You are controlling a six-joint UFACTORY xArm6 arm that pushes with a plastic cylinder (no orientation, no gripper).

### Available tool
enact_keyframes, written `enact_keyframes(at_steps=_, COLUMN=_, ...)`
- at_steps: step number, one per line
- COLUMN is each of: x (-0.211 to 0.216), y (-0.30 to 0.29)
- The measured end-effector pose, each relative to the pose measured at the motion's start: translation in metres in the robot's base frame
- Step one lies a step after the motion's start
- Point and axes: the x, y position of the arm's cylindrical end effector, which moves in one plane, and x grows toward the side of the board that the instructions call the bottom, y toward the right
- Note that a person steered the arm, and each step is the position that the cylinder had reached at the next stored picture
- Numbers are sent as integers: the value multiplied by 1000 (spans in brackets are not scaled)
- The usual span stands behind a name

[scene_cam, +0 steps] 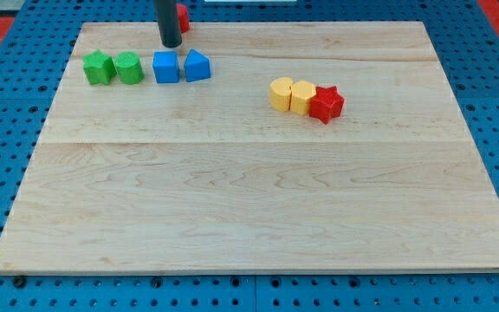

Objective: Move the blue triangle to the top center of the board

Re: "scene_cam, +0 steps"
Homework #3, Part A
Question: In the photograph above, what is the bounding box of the red star block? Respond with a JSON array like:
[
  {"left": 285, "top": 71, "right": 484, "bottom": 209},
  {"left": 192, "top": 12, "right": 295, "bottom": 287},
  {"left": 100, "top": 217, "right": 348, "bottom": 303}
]
[{"left": 308, "top": 86, "right": 345, "bottom": 124}]

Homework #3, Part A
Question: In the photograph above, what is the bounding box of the blue triangle block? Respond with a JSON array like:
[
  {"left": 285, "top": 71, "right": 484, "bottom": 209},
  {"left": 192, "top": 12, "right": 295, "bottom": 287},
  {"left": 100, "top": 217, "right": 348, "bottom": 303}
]
[{"left": 184, "top": 49, "right": 211, "bottom": 82}]

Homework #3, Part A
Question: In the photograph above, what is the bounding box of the green cylinder block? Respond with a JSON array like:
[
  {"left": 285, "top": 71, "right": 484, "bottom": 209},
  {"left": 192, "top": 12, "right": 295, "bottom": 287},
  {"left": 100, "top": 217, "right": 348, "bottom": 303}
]
[{"left": 114, "top": 51, "right": 145, "bottom": 85}]

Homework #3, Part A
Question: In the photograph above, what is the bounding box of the green star block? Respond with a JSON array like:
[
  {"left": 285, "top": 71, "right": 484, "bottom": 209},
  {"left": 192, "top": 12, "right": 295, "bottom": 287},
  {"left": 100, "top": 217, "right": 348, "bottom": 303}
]
[{"left": 82, "top": 49, "right": 117, "bottom": 85}]

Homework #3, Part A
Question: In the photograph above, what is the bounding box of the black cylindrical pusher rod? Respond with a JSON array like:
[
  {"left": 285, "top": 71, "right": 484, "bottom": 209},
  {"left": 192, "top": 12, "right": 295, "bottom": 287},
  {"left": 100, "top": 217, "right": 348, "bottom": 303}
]
[{"left": 153, "top": 0, "right": 182, "bottom": 48}]

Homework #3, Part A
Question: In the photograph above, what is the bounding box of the light wooden board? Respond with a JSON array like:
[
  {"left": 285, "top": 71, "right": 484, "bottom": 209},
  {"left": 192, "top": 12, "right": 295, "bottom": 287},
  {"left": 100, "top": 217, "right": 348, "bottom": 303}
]
[{"left": 0, "top": 22, "right": 499, "bottom": 276}]

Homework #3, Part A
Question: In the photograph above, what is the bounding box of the blue cube block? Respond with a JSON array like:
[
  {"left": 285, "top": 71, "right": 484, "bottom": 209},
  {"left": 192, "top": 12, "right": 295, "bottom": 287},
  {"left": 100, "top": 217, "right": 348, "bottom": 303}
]
[{"left": 152, "top": 51, "right": 179, "bottom": 83}]

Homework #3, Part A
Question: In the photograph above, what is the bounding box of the yellow heart block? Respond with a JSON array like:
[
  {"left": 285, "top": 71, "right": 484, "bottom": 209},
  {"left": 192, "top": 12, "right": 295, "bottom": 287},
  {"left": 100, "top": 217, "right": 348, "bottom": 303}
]
[{"left": 269, "top": 77, "right": 293, "bottom": 113}]

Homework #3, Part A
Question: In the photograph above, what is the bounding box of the red block behind rod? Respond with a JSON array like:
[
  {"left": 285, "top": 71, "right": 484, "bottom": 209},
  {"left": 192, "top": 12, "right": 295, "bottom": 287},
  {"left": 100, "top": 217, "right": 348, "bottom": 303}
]
[{"left": 177, "top": 3, "right": 190, "bottom": 34}]

